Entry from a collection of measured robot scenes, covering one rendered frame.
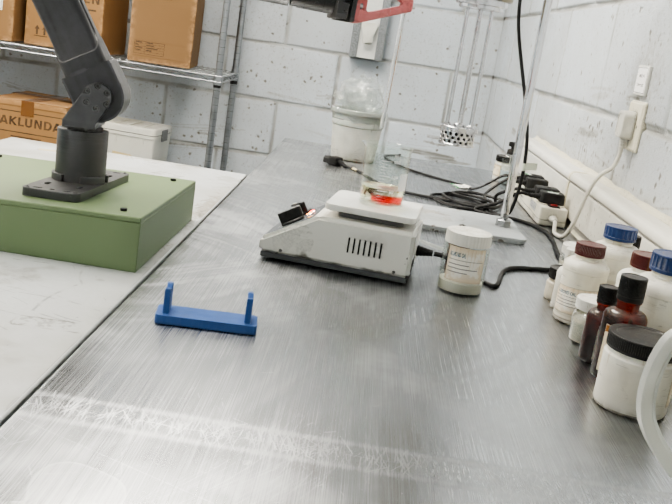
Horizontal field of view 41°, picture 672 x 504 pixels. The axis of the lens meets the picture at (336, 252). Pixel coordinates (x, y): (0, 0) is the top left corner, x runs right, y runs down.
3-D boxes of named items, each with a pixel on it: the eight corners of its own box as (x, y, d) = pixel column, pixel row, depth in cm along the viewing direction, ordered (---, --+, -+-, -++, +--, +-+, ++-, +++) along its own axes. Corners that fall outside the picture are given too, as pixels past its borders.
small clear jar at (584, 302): (588, 335, 105) (598, 293, 104) (616, 349, 101) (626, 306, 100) (558, 335, 103) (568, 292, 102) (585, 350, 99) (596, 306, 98)
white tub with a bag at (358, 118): (312, 154, 221) (325, 67, 216) (345, 153, 233) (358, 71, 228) (359, 165, 214) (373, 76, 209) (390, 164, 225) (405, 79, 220)
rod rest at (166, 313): (153, 323, 86) (157, 288, 85) (157, 312, 90) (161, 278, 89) (255, 336, 87) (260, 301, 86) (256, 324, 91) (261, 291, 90)
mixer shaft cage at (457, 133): (437, 143, 154) (464, -4, 148) (435, 139, 161) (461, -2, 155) (476, 150, 154) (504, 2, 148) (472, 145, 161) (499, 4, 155)
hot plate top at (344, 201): (323, 209, 114) (324, 202, 114) (339, 195, 125) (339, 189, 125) (415, 226, 112) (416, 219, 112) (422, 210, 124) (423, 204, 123)
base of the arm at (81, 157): (134, 123, 121) (84, 116, 121) (82, 135, 102) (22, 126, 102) (130, 180, 123) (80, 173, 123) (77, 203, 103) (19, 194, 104)
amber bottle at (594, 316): (571, 357, 96) (588, 283, 94) (586, 352, 98) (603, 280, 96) (600, 368, 94) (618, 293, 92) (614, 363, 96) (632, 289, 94)
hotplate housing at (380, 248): (256, 257, 116) (264, 198, 114) (279, 238, 129) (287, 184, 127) (423, 290, 113) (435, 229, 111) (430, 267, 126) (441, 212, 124)
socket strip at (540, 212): (536, 225, 172) (541, 202, 171) (508, 191, 211) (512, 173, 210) (565, 229, 172) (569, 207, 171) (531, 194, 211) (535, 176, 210)
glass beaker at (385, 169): (399, 205, 122) (409, 144, 120) (406, 215, 116) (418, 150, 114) (349, 198, 121) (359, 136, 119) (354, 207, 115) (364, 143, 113)
